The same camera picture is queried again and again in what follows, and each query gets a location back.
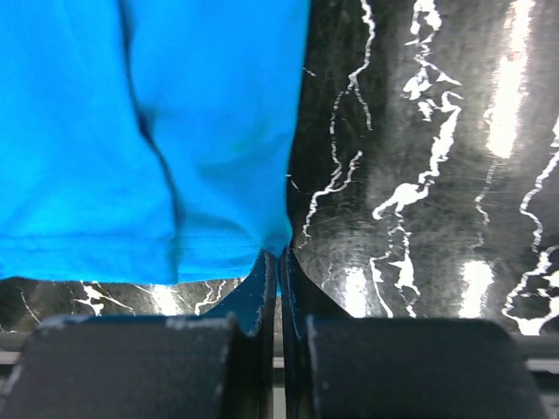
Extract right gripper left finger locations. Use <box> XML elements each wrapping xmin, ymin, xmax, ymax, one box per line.
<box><xmin>1</xmin><ymin>252</ymin><xmax>277</xmax><ymax>418</ymax></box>

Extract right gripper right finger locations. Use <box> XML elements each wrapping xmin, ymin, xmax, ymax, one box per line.
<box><xmin>279</xmin><ymin>251</ymin><xmax>547</xmax><ymax>418</ymax></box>

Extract blue t-shirt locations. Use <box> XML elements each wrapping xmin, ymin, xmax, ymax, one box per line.
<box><xmin>1</xmin><ymin>1</ymin><xmax>310</xmax><ymax>285</ymax></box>

